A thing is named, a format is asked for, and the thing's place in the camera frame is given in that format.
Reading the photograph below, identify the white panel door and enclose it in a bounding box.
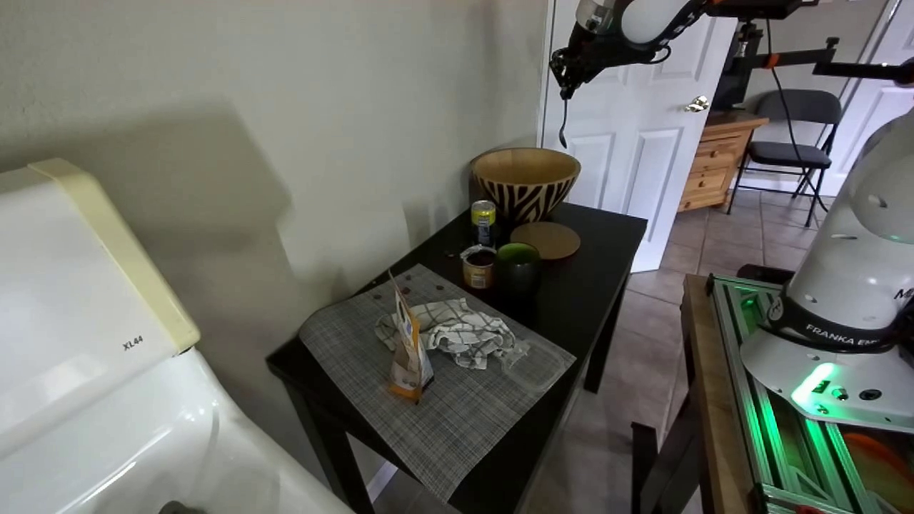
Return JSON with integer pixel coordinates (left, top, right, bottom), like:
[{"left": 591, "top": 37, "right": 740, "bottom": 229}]
[
  {"left": 830, "top": 0, "right": 914, "bottom": 177},
  {"left": 540, "top": 0, "right": 743, "bottom": 274}
]

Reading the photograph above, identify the wooden workbench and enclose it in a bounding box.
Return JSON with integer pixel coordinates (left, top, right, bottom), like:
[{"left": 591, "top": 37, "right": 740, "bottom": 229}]
[{"left": 680, "top": 274, "right": 764, "bottom": 514}]

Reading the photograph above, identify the clear plastic container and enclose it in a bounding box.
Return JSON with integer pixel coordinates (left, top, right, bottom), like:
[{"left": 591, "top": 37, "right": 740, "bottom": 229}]
[{"left": 297, "top": 261, "right": 580, "bottom": 506}]

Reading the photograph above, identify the black folding chair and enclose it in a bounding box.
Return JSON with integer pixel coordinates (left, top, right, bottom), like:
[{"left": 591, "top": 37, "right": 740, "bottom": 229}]
[{"left": 736, "top": 84, "right": 844, "bottom": 229}]

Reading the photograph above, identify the wooden zebra pattern bowl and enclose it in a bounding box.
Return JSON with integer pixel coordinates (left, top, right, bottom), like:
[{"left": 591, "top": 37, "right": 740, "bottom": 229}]
[{"left": 469, "top": 146, "right": 581, "bottom": 229}]

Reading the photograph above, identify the white gas stove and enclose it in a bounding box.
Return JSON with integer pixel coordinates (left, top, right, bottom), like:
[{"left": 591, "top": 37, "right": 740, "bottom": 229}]
[{"left": 0, "top": 154, "right": 356, "bottom": 514}]

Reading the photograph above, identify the dark green cup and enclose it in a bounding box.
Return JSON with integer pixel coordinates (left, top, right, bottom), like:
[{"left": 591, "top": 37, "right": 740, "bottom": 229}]
[{"left": 494, "top": 240, "right": 541, "bottom": 297}]

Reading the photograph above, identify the round cork coaster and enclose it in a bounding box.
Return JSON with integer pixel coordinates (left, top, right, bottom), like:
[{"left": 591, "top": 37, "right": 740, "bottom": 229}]
[{"left": 507, "top": 220, "right": 581, "bottom": 266}]

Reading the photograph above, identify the yellow green can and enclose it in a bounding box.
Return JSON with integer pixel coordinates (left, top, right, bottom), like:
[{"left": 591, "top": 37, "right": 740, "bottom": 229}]
[{"left": 469, "top": 196, "right": 498, "bottom": 251}]

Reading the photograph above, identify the silver metal spoon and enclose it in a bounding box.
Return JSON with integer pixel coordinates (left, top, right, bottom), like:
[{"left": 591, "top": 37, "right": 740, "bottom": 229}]
[{"left": 557, "top": 92, "right": 573, "bottom": 152}]

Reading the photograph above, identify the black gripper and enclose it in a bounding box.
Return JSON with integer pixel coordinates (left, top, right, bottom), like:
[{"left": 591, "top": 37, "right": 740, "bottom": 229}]
[{"left": 548, "top": 22, "right": 624, "bottom": 103}]

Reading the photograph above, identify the black camera boom stand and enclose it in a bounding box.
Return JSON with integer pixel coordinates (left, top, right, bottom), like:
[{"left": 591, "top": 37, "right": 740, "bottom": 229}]
[{"left": 711, "top": 17, "right": 914, "bottom": 120}]

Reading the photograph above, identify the black wooden table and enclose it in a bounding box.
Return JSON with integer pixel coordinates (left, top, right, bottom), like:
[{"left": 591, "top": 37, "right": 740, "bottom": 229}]
[{"left": 264, "top": 200, "right": 651, "bottom": 514}]

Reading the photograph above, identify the wooden drawer chest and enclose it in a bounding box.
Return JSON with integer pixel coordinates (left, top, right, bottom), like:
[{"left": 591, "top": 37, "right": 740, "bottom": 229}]
[{"left": 677, "top": 110, "right": 770, "bottom": 213}]

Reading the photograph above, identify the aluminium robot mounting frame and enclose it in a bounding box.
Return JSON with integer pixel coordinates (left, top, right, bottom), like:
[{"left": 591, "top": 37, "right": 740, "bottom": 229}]
[{"left": 711, "top": 274, "right": 914, "bottom": 514}]

